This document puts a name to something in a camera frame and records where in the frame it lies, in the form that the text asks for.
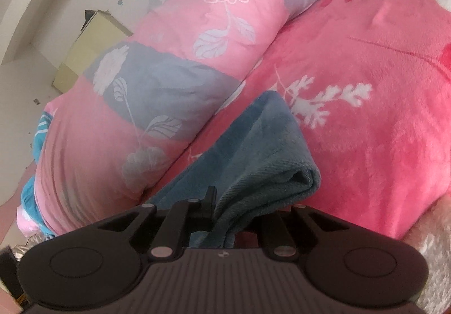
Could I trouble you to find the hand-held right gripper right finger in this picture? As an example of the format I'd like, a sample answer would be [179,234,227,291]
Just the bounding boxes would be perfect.
[255,206,348,260]

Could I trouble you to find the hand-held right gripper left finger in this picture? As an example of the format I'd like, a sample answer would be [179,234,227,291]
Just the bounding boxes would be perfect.
[99,187,216,260]

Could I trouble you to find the blue fleece pants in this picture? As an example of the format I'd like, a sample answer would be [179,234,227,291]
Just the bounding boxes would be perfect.
[146,90,322,249]

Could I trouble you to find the red white floral fleece blanket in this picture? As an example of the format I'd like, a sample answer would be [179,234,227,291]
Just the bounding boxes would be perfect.
[141,0,451,314]

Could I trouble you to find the pink grey floral rolled duvet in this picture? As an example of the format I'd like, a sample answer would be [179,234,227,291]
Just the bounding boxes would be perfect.
[35,0,326,235]

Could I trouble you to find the beige striped garment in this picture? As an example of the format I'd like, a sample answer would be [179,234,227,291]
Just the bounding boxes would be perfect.
[26,232,55,248]

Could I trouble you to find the teal printed blanket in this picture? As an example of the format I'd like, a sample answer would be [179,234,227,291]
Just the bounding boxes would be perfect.
[19,108,53,235]

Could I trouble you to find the light pink cloth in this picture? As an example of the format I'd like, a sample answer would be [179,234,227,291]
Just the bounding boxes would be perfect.
[16,208,41,235]

